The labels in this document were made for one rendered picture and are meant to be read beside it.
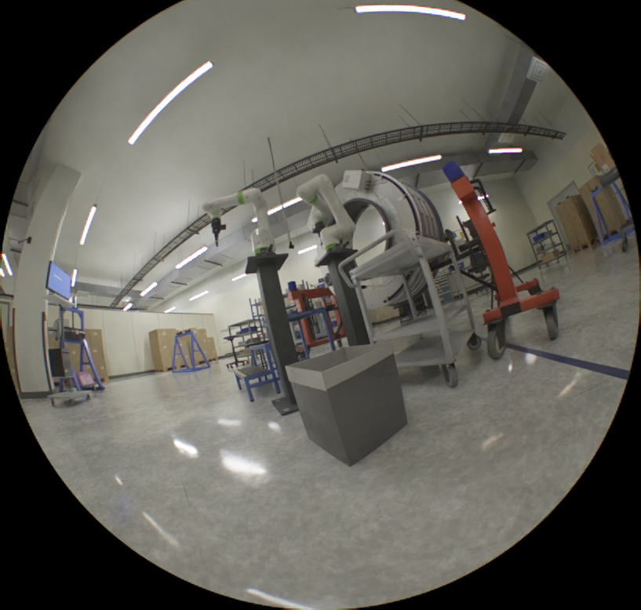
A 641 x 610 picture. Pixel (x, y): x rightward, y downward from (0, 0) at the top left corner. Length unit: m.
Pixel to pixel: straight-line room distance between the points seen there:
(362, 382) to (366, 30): 4.28
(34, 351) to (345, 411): 4.24
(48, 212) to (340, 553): 5.16
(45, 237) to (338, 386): 4.80
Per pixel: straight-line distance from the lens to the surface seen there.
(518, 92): 5.89
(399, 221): 1.69
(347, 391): 0.55
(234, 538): 0.57
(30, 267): 4.55
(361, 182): 1.92
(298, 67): 3.94
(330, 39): 3.96
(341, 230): 1.51
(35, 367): 4.25
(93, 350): 6.46
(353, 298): 1.42
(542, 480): 0.55
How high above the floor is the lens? 0.43
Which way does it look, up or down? 10 degrees up
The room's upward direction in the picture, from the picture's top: 15 degrees counter-clockwise
